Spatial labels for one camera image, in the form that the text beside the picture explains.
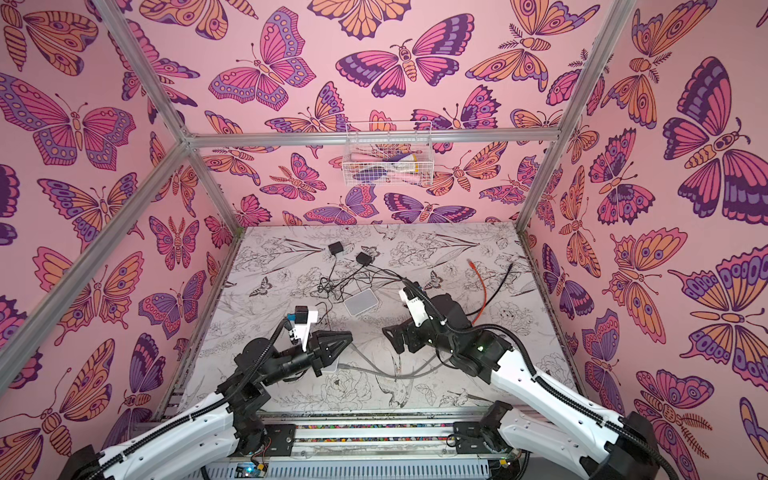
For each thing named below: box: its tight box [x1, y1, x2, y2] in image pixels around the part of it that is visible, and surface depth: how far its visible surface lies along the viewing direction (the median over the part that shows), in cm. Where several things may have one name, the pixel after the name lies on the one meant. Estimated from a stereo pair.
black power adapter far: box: [328, 241, 344, 255], surface depth 115 cm
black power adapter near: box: [356, 252, 372, 266], surface depth 111 cm
